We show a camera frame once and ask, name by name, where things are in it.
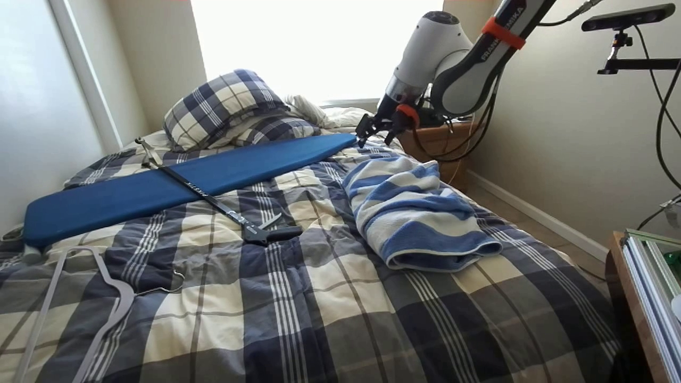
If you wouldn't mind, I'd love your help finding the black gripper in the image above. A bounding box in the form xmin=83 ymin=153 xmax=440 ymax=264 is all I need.
xmin=353 ymin=93 xmax=423 ymax=150

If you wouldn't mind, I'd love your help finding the blue and white striped towel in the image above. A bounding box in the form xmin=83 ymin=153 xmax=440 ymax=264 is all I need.
xmin=340 ymin=150 xmax=505 ymax=275

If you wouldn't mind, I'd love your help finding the white pillow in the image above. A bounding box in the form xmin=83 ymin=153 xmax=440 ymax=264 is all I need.
xmin=282 ymin=93 xmax=383 ymax=133

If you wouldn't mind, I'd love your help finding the wooden nightstand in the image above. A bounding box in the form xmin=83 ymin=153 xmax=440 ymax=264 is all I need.
xmin=396 ymin=117 xmax=476 ymax=186

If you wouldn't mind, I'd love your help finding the plaid pillow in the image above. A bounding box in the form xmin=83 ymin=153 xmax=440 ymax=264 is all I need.
xmin=162 ymin=68 xmax=294 ymax=153
xmin=134 ymin=114 xmax=323 ymax=157

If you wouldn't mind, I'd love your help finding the bright window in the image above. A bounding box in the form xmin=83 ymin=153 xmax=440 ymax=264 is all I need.
xmin=190 ymin=0 xmax=446 ymax=103

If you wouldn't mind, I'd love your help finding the white baseboard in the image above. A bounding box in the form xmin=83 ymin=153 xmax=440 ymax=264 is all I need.
xmin=463 ymin=168 xmax=610 ymax=261

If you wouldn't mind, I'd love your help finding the black long stick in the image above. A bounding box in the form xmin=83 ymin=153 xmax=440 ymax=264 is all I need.
xmin=139 ymin=144 xmax=305 ymax=247

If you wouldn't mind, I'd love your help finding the plaid bed duvet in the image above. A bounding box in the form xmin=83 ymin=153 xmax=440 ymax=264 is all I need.
xmin=0 ymin=125 xmax=626 ymax=383

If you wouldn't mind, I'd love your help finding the blue padded board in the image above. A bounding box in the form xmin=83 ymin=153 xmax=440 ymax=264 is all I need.
xmin=20 ymin=133 xmax=359 ymax=252

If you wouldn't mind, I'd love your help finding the grey clothes hanger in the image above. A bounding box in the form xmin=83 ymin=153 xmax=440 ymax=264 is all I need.
xmin=15 ymin=243 xmax=139 ymax=383

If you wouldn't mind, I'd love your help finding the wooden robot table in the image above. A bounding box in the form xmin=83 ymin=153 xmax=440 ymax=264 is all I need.
xmin=605 ymin=227 xmax=681 ymax=383

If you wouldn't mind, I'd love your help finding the white sliding closet door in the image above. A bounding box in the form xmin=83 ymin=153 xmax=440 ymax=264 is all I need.
xmin=0 ymin=0 xmax=124 ymax=236

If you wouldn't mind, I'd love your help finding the black camera stand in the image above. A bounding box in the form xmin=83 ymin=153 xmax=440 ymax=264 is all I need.
xmin=596 ymin=28 xmax=681 ymax=76

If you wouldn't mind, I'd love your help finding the black stereo camera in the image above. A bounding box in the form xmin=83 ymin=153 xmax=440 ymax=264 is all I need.
xmin=580 ymin=0 xmax=679 ymax=34

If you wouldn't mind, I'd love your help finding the black camera cable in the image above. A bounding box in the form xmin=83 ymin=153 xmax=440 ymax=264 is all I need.
xmin=633 ymin=25 xmax=681 ymax=229

